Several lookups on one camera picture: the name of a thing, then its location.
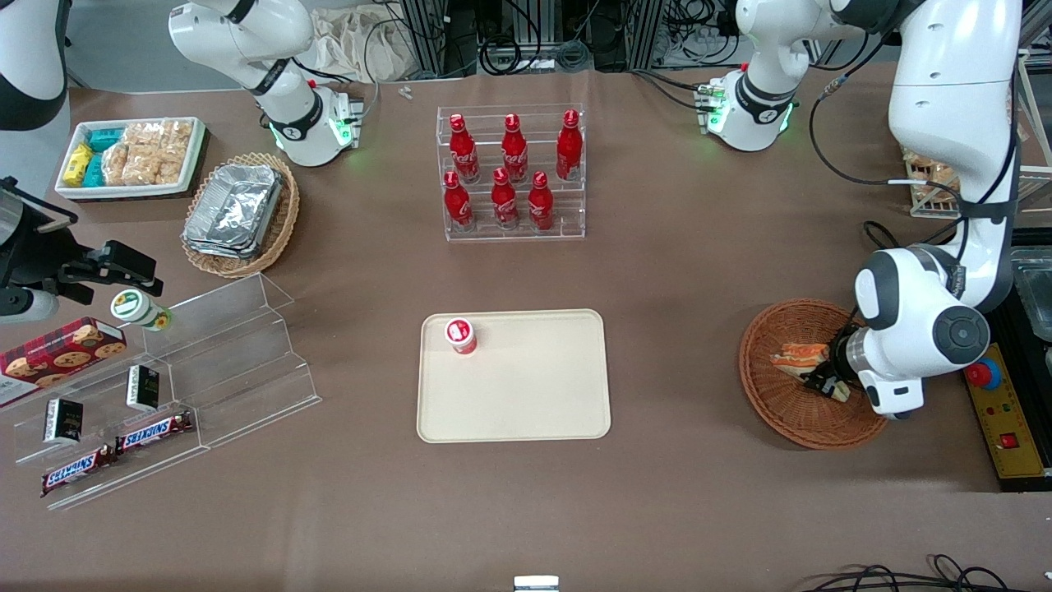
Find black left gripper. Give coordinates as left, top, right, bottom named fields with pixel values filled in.
left=801, top=327, right=864, bottom=397

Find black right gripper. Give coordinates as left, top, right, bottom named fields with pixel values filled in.
left=0, top=183, right=164, bottom=305

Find triangular sandwich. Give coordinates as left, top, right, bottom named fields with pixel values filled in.
left=770, top=341, right=852, bottom=405

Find round brown wicker basket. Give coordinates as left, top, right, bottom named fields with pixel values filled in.
left=739, top=298, right=898, bottom=451

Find white rectangular snack tray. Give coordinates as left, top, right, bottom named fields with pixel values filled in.
left=53, top=116, right=207, bottom=201

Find oval tan wicker basket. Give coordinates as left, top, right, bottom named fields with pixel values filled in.
left=180, top=151, right=301, bottom=280

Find foil tray in machine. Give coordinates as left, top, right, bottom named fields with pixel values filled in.
left=1013, top=255, right=1052, bottom=343

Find beige plastic tray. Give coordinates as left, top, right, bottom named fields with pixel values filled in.
left=416, top=308, right=613, bottom=445

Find green lidded small cup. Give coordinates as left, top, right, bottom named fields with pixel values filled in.
left=110, top=289, right=174, bottom=333

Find red tartan cookie box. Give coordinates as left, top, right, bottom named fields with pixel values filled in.
left=0, top=317, right=129, bottom=410

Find yellow snack pack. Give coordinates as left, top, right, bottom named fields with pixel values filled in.
left=63, top=143, right=95, bottom=189

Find small black box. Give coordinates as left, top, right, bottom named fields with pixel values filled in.
left=125, top=364, right=162, bottom=413
left=42, top=397, right=85, bottom=446

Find stack of foil trays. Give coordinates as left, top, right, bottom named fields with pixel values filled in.
left=182, top=163, right=285, bottom=261

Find red emergency stop button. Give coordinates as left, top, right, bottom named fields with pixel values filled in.
left=966, top=358, right=1004, bottom=392

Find snickers chocolate bar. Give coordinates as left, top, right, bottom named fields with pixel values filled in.
left=114, top=409, right=196, bottom=456
left=40, top=444, right=118, bottom=498

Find clear acrylic stepped shelf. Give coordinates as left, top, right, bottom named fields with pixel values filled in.
left=12, top=272, right=322, bottom=513

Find yellow emergency stop box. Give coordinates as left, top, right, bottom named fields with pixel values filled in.
left=960, top=229, right=1052, bottom=495

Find clear acrylic bottle rack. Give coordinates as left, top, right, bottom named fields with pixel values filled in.
left=435, top=103, right=587, bottom=243

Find red cola bottle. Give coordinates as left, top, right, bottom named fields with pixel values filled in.
left=527, top=169, right=556, bottom=233
left=448, top=113, right=482, bottom=185
left=490, top=166, right=521, bottom=231
left=443, top=169, right=476, bottom=232
left=556, top=109, right=584, bottom=183
left=501, top=113, right=530, bottom=184

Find beige cloth bag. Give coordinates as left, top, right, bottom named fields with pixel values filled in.
left=307, top=7, right=412, bottom=85

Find red lidded small cup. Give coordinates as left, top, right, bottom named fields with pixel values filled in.
left=444, top=317, right=479, bottom=356

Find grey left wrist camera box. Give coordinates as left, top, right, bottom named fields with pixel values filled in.
left=859, top=374, right=926, bottom=423

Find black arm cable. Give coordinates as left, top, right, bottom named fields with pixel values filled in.
left=809, top=72, right=991, bottom=247

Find cracker pack in wire basket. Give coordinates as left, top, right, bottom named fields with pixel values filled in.
left=904, top=150, right=961, bottom=198

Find black floor cables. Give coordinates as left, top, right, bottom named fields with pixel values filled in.
left=799, top=554, right=1052, bottom=592

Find black background cable bundle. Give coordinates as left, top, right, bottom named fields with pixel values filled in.
left=480, top=0, right=594, bottom=76

